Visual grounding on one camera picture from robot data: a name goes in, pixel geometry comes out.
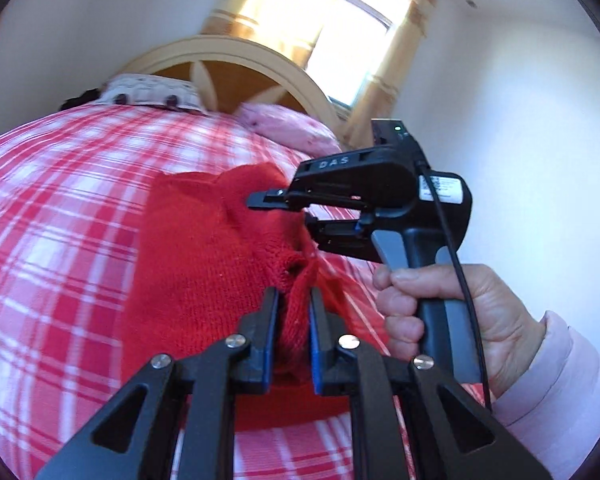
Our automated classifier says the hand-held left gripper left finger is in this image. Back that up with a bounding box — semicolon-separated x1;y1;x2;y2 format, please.
32;287;281;480

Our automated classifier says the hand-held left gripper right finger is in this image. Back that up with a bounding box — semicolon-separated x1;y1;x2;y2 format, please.
309;287;553;480

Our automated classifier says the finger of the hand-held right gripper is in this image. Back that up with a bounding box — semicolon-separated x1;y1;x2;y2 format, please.
304;212;383;264
246;187;292;212

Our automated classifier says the red knitted sweater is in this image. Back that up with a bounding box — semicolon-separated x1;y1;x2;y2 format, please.
120;162;361;433

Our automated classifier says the person's right forearm pink sleeve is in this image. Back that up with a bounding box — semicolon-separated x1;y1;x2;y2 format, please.
490;310;600;480

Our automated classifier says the person's right hand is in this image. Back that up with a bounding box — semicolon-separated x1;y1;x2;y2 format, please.
372;262;548;401

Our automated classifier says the pink pillow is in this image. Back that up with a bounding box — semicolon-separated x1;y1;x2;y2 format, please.
237;102;343;158

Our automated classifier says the tan striped curtain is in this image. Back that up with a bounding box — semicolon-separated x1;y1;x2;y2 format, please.
342;0;438;148

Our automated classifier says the wooden arched headboard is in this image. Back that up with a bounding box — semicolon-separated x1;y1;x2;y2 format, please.
117;35;353;141

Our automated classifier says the white patterned pillow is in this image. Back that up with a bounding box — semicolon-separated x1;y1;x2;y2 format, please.
100;74;206;112

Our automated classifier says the bright bedside window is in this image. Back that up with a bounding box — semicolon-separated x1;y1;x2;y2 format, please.
307;0;411;111

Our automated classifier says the sunlit tan curtain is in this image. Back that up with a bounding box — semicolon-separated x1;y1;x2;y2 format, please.
200;0;361;68

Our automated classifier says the dark cloth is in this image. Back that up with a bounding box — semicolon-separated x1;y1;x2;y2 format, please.
59;89;103;111

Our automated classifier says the red white plaid blanket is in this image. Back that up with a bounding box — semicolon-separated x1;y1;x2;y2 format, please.
0;105;486;480

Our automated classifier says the black cable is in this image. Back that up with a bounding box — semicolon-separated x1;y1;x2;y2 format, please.
415;159;493;413

